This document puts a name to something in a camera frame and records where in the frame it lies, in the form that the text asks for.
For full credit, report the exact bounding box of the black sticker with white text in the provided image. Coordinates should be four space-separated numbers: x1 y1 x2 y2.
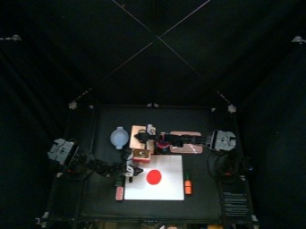
221 191 249 213

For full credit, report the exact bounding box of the light wooden drawer box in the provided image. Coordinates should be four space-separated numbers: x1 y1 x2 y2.
130 124 155 151

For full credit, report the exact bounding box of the red dough disc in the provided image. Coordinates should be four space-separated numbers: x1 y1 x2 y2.
146 169 165 186

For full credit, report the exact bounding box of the white cutting board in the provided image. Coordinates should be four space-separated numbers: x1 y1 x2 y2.
123 155 186 201

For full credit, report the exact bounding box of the wooden drawer with red front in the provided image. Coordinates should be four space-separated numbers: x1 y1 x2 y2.
131 148 154 164

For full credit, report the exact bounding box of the light blue bowl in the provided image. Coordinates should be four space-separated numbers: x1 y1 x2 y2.
109 126 131 150

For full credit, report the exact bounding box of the red cup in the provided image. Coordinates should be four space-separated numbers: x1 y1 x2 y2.
154 140 173 155

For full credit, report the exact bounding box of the orange toy carrot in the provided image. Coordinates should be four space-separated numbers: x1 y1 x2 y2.
185 172 194 196

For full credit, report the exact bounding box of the thin white cord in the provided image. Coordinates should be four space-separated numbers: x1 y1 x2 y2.
74 0 212 102
110 0 233 106

